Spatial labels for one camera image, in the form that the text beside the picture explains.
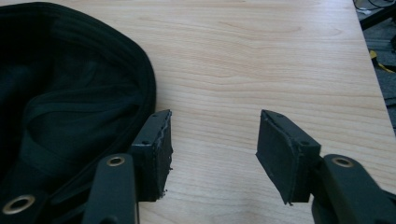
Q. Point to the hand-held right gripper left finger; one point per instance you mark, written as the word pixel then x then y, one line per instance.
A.
pixel 152 165

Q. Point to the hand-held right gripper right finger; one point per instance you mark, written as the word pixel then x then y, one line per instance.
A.
pixel 281 155

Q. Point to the black cloth garment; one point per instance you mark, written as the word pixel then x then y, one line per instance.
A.
pixel 71 93

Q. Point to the black metal stand leg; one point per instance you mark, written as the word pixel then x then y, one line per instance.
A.
pixel 378 15

